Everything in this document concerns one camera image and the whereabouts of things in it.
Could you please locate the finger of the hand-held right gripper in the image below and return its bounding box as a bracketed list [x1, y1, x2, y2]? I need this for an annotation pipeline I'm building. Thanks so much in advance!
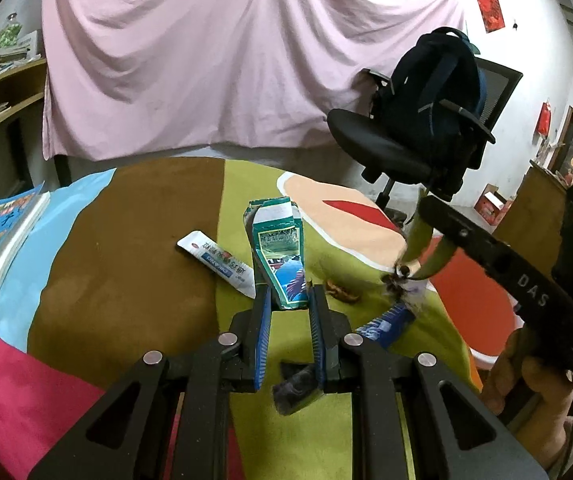
[356, 304, 417, 350]
[419, 195, 513, 281]

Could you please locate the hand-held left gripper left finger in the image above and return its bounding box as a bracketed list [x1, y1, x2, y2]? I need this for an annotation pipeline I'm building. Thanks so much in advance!
[26, 282, 273, 480]

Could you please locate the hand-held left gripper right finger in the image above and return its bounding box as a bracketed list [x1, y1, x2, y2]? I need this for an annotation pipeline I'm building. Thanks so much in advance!
[307, 284, 549, 480]

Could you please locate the white tissue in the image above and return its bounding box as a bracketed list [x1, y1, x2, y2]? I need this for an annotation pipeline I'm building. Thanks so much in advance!
[386, 272, 428, 322]

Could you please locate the banana peel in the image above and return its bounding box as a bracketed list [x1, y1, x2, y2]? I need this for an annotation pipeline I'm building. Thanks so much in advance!
[395, 205, 459, 283]

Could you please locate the brown peel scrap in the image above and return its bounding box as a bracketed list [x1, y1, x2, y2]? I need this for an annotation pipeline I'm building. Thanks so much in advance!
[326, 281, 363, 306]

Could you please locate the dark wrapper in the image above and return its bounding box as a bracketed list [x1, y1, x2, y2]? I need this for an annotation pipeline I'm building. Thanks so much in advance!
[273, 359, 328, 417]

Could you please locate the orange plastic bin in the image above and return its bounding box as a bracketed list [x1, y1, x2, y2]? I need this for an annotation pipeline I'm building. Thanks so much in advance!
[416, 237, 523, 372]

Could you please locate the green and white carton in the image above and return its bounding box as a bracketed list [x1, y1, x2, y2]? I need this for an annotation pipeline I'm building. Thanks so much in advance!
[243, 196, 309, 310]

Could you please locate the white toothpaste tube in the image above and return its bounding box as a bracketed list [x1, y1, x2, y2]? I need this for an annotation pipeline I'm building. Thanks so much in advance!
[176, 230, 258, 299]

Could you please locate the person's right hand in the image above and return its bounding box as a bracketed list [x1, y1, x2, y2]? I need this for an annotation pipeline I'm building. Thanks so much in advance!
[481, 330, 573, 468]

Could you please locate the red cardboard box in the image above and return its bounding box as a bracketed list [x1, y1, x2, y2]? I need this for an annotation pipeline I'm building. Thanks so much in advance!
[473, 184, 515, 226]

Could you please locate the wooden cabinet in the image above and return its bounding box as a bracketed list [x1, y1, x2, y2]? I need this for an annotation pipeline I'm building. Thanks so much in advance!
[491, 160, 569, 266]

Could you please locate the black office chair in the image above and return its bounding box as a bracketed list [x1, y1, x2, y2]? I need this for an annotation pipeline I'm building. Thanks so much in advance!
[326, 57, 524, 211]

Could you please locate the red hanging ornament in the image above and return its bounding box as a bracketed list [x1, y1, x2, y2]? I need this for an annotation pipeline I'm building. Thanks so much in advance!
[536, 101, 554, 137]

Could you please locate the dark blue backpack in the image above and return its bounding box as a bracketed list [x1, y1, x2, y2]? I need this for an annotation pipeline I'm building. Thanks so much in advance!
[373, 27, 482, 161]

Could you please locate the colourful patchwork blanket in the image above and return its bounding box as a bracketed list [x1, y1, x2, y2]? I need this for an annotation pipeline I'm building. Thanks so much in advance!
[0, 156, 482, 480]

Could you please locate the pink hanging sheet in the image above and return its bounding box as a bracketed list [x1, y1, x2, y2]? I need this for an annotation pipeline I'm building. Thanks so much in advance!
[41, 0, 467, 162]

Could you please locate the wooden shelf desk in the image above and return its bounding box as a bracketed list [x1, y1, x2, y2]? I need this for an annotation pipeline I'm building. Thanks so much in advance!
[0, 57, 50, 201]

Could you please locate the glass jar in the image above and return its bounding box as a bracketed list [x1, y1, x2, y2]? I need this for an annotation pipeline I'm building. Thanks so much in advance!
[0, 12, 23, 51]

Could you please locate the red diamond wall poster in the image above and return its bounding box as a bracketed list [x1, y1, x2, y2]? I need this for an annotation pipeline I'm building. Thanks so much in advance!
[473, 0, 507, 34]

